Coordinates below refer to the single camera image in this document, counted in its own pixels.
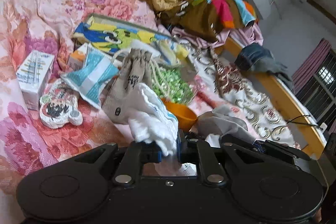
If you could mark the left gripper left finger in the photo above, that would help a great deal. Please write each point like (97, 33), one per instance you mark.
(134, 158)

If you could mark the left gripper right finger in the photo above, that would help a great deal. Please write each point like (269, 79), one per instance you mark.
(200, 153)

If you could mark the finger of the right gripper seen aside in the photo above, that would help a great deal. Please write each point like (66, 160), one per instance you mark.
(280, 151)

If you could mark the orange plastic bowl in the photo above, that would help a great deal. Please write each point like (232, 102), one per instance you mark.
(185, 116)

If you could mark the grey cloth mask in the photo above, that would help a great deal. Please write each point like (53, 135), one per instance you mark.
(221, 121)

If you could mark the bag of green pieces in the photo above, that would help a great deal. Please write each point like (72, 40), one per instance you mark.
(168, 84)

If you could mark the grey drawstring burlap pouch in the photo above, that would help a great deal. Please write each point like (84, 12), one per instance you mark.
(135, 69)

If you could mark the blue white wipes packet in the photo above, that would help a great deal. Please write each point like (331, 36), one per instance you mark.
(89, 81)

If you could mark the white gold brocade cloth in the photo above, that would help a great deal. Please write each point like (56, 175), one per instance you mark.
(220, 83)

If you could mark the barred window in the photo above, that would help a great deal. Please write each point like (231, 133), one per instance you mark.
(318, 94)

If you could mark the pink window curtain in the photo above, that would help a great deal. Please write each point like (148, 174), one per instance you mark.
(308, 68)

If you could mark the blue denim jeans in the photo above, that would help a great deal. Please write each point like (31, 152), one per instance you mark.
(255, 58)

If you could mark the cartoon character plush pad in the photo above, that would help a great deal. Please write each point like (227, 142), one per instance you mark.
(60, 106)

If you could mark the orange white medicine box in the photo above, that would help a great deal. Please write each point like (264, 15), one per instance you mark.
(77, 58)

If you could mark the cartoon frog towel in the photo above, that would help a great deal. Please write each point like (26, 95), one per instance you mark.
(116, 36)

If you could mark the colourful brown patchwork garment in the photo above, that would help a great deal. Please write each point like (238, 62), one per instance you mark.
(208, 18)

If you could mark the grey shallow cardboard box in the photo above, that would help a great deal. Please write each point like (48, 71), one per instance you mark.
(134, 44)

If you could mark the white blue medicine box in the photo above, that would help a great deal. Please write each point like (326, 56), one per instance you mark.
(33, 76)

